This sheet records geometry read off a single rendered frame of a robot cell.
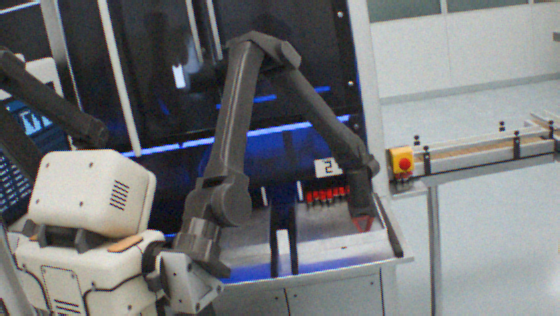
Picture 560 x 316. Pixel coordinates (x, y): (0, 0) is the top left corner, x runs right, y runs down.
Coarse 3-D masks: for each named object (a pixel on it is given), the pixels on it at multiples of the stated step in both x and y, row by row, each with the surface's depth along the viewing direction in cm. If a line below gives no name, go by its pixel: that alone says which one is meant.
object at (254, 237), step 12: (252, 216) 169; (264, 216) 168; (228, 228) 163; (240, 228) 162; (252, 228) 160; (264, 228) 159; (228, 240) 155; (240, 240) 154; (252, 240) 153; (264, 240) 151; (228, 252) 143; (240, 252) 143; (252, 252) 143; (264, 252) 143
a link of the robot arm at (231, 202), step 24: (240, 48) 102; (264, 48) 104; (240, 72) 100; (240, 96) 98; (240, 120) 97; (216, 144) 95; (240, 144) 96; (216, 168) 92; (240, 168) 94; (192, 192) 93; (216, 192) 88; (240, 192) 90; (216, 216) 87; (240, 216) 89
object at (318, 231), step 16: (304, 208) 168; (336, 208) 164; (304, 224) 157; (320, 224) 155; (336, 224) 153; (352, 224) 151; (384, 224) 141; (304, 240) 147; (320, 240) 139; (336, 240) 139; (352, 240) 139; (368, 240) 139; (384, 240) 139
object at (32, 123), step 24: (48, 72) 139; (0, 96) 119; (24, 120) 127; (48, 120) 137; (48, 144) 136; (0, 168) 116; (0, 192) 115; (24, 192) 124; (24, 216) 124; (0, 240) 114; (0, 264) 113; (0, 288) 114; (0, 312) 116; (24, 312) 118
